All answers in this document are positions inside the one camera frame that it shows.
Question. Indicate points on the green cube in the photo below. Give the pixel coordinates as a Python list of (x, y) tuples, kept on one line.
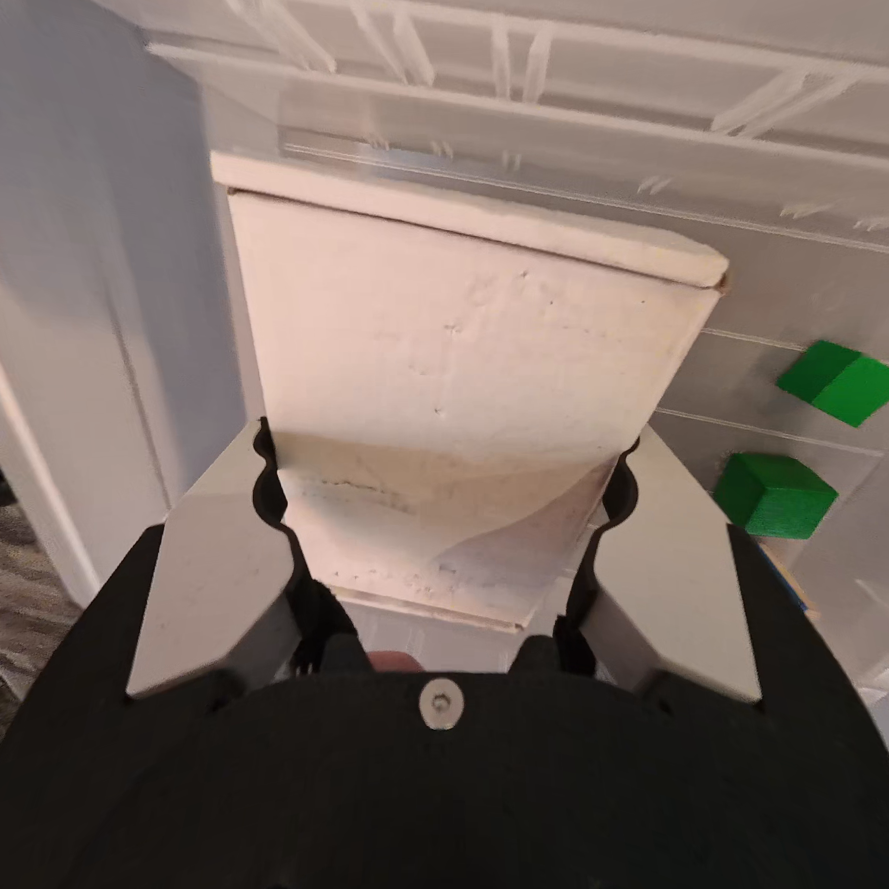
[(771, 496), (833, 382)]

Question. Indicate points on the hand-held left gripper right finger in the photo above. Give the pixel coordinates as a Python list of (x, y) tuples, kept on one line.
[(680, 583)]

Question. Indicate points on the clear plastic storage bin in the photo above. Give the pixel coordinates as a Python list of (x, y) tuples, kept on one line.
[(625, 90)]

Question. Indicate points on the white cardboard box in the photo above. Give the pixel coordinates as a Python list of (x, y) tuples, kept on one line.
[(458, 347)]

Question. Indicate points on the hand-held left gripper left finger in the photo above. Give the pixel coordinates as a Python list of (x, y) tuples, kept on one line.
[(215, 576)]

